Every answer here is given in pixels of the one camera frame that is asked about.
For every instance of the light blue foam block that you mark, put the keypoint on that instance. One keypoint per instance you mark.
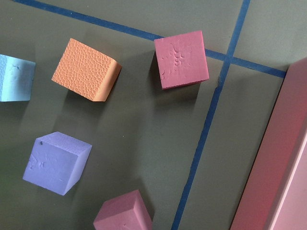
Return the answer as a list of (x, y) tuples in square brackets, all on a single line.
[(16, 79)]

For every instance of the magenta foam block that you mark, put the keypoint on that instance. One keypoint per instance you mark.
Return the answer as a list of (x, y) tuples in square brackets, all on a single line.
[(181, 60)]

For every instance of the textured orange foam block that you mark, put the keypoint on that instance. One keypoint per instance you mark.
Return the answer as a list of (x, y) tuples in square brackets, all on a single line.
[(86, 71)]

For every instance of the dark pink foam block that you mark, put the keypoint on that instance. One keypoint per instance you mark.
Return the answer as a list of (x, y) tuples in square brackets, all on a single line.
[(125, 212)]

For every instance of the purple foam block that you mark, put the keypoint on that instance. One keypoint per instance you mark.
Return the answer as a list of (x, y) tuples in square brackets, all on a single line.
[(57, 162)]

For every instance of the pink plastic bin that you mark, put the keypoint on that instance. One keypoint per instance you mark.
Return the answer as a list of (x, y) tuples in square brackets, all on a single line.
[(280, 143)]

